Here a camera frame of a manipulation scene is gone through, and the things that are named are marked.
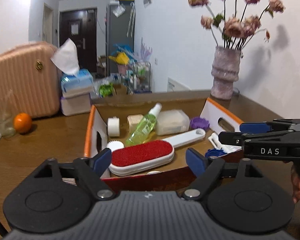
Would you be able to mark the blue lid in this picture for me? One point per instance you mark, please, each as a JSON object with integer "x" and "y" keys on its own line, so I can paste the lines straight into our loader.
{"x": 215, "y": 152}

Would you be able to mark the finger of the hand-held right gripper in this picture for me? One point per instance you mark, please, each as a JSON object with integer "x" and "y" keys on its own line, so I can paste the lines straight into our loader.
{"x": 231, "y": 138}
{"x": 253, "y": 127}

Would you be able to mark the pink ribbed suitcase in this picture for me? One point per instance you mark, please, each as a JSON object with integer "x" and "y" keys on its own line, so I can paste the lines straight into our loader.
{"x": 22, "y": 80}

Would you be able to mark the cluttered storage rack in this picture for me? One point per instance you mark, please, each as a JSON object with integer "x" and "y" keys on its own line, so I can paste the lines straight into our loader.
{"x": 139, "y": 77}

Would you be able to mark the red orange cardboard box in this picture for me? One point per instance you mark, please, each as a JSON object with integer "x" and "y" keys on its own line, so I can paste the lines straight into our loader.
{"x": 95, "y": 127}

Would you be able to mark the purple artificial flowers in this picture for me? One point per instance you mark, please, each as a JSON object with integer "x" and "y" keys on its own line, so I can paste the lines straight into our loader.
{"x": 145, "y": 50}

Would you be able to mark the grey refrigerator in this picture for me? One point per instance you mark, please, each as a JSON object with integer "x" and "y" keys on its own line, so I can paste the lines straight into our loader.
{"x": 118, "y": 42}

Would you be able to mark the red white lint brush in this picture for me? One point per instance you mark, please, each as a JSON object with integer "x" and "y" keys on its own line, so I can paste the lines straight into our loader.
{"x": 142, "y": 155}

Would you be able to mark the white flat box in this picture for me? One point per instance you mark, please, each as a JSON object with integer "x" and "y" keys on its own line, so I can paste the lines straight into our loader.
{"x": 76, "y": 105}

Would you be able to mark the dried pink flowers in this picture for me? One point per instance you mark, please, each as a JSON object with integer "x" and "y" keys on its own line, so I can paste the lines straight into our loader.
{"x": 233, "y": 27}

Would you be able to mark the purple lid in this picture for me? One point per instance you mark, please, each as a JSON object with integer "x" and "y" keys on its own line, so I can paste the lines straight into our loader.
{"x": 199, "y": 123}

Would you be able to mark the translucent white plastic box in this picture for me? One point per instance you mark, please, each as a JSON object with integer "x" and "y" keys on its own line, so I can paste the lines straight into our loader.
{"x": 172, "y": 122}

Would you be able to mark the beige soap block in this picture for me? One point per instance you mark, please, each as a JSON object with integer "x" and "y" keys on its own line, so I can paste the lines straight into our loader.
{"x": 134, "y": 123}

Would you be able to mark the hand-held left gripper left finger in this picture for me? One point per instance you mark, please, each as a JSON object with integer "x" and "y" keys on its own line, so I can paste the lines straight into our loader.
{"x": 102, "y": 161}

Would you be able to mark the orange fruit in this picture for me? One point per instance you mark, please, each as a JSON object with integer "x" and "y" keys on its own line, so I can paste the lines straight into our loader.
{"x": 22, "y": 123}

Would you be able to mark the green spray bottle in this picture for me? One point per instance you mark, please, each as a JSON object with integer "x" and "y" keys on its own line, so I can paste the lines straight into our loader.
{"x": 142, "y": 127}

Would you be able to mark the dark door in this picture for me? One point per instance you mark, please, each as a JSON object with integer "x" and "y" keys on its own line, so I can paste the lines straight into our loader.
{"x": 77, "y": 45}

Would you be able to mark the white comb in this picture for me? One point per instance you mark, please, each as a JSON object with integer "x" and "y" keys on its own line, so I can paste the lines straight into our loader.
{"x": 218, "y": 142}

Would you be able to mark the white tape roll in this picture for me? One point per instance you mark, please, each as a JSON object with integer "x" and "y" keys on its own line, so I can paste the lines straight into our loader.
{"x": 113, "y": 127}

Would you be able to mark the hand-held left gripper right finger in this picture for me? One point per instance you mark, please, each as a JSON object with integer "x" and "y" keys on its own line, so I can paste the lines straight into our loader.
{"x": 195, "y": 161}

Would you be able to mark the clear glass cup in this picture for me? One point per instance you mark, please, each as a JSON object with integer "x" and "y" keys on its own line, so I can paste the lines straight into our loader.
{"x": 2, "y": 122}

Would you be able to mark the blue tissue pack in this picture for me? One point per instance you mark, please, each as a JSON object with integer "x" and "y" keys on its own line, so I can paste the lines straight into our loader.
{"x": 76, "y": 81}

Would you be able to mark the white round brush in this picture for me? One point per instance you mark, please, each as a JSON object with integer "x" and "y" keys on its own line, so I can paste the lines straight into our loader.
{"x": 115, "y": 146}

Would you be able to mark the grey textured vase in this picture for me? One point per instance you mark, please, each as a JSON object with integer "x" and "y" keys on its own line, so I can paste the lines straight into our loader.
{"x": 225, "y": 72}

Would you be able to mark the person's right hand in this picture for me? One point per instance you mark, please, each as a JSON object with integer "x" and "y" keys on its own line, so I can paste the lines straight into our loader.
{"x": 298, "y": 185}

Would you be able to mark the yellow toy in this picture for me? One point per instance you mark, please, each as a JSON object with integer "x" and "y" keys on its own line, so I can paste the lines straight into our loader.
{"x": 119, "y": 58}

